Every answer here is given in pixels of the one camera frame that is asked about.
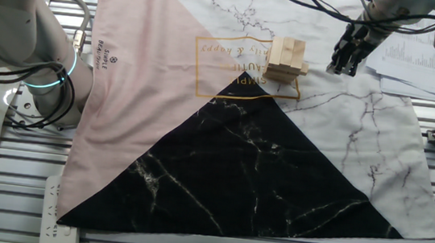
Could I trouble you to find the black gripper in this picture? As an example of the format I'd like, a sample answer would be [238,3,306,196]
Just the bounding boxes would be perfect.
[325,20,379,80]

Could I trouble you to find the wooden jenga block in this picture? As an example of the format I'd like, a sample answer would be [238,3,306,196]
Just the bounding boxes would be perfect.
[262,73,296,86]
[279,36,296,69]
[268,36,285,68]
[266,58,310,76]
[289,39,307,72]

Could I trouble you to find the white printed paper sheets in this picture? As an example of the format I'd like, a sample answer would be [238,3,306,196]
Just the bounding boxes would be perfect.
[361,15,435,103]

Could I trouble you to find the marble pink black tablecloth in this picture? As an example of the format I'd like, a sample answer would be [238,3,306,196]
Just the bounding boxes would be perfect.
[54,0,435,243]

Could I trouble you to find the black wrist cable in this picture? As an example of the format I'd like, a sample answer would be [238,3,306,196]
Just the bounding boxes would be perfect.
[263,0,435,39]

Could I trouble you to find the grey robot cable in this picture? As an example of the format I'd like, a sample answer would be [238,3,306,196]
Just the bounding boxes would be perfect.
[44,0,93,59]

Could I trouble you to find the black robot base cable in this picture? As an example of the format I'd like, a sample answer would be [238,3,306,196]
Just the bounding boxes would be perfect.
[0,56,81,135]

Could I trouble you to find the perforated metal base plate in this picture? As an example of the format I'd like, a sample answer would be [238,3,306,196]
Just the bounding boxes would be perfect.
[0,80,84,138]

